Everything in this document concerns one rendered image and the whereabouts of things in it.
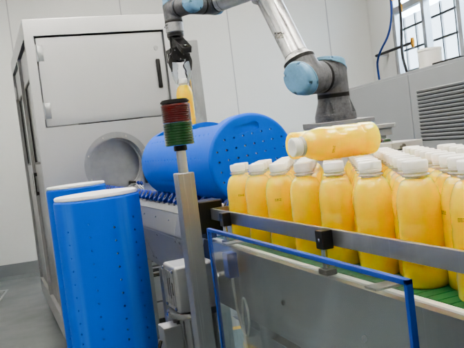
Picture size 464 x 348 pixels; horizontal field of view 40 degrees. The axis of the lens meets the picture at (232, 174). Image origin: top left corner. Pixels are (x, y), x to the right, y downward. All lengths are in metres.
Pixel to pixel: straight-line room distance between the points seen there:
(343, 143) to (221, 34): 5.94
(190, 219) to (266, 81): 5.90
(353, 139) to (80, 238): 1.06
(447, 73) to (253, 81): 3.79
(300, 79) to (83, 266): 0.94
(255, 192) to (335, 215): 0.36
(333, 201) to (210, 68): 5.99
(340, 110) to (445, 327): 1.49
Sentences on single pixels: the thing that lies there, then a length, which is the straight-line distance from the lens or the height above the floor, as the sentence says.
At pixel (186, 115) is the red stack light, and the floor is 1.22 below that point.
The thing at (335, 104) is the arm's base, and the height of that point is 1.24.
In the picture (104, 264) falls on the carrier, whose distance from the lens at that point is 2.08.
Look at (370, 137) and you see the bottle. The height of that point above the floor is 1.13.
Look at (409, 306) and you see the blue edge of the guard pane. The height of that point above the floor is 0.91.
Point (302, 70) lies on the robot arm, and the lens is 2.19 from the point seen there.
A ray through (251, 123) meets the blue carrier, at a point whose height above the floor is 1.20.
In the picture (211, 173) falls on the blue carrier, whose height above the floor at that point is 1.07.
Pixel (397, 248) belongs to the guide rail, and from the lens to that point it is 0.99.
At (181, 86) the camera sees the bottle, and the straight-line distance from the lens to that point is 2.67.
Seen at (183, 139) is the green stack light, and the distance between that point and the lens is 1.37.
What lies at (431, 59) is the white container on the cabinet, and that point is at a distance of 4.31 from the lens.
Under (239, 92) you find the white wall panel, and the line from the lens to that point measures 7.15.
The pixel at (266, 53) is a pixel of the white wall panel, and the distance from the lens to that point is 7.28.
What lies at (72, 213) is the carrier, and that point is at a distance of 2.09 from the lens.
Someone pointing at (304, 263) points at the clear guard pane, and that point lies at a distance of 1.12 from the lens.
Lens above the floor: 1.16
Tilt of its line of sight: 3 degrees down
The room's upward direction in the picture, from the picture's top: 7 degrees counter-clockwise
